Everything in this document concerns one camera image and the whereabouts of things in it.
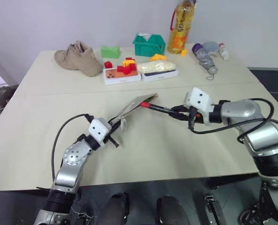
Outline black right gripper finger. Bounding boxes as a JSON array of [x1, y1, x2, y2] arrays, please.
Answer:
[[168, 112, 191, 122], [170, 105, 191, 113]]

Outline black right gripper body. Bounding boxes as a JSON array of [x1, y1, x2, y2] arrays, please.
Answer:
[[187, 105, 204, 129]]

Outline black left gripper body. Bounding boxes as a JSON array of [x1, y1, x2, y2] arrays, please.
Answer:
[[102, 123, 116, 144]]

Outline red marker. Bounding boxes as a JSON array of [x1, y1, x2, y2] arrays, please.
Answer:
[[139, 101, 178, 116]]

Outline beige grid pouch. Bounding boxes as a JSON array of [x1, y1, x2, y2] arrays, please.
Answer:
[[108, 93, 159, 131]]

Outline white box with dark top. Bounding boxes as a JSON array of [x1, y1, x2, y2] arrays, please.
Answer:
[[140, 68, 180, 83]]

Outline white box with orange top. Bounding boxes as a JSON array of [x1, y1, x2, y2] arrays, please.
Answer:
[[102, 67, 142, 86]]

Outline clear bag of white grains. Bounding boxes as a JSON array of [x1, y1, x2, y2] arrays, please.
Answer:
[[137, 59, 178, 74]]

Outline crumpled bottle with purple cap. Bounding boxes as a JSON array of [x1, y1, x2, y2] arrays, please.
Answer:
[[192, 42, 219, 81]]

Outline yellow toy brick pile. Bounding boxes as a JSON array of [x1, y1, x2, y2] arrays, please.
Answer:
[[150, 53, 168, 62]]

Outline red toy brick cluster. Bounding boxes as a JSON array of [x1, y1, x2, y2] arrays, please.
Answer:
[[116, 57, 138, 75]]

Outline dark rounded shoe shape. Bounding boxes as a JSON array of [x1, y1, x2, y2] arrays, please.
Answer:
[[100, 192, 131, 225], [156, 194, 189, 225]]

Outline grey plush toy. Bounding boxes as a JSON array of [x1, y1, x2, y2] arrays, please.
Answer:
[[201, 41, 221, 57]]

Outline small white bottle pink cap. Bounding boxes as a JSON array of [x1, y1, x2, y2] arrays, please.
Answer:
[[218, 42, 230, 60]]

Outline teal plastic basket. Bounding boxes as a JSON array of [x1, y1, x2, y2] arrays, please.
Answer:
[[132, 32, 166, 58]]

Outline green plastic block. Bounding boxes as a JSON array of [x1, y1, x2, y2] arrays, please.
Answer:
[[100, 45, 121, 59]]

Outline beige suede boot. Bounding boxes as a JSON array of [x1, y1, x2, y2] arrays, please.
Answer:
[[54, 40, 103, 77]]

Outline yellow cooking oil bottle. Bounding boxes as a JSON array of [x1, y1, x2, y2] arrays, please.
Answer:
[[167, 0, 198, 55]]

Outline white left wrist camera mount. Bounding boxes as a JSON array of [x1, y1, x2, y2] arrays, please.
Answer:
[[87, 118, 112, 147]]

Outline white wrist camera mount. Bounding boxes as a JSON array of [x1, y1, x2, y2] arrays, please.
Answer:
[[87, 118, 112, 147], [184, 87, 214, 126]]

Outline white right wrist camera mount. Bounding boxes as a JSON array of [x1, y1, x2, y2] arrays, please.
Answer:
[[184, 87, 214, 126]]

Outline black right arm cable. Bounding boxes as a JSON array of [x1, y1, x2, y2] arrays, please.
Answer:
[[187, 97, 278, 143]]

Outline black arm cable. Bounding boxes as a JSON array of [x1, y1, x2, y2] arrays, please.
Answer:
[[187, 97, 278, 143], [51, 113, 94, 181]]

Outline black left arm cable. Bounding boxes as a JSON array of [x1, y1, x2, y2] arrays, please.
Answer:
[[51, 113, 94, 181]]

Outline black metal bracket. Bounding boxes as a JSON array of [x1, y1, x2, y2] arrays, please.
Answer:
[[204, 193, 224, 225]]

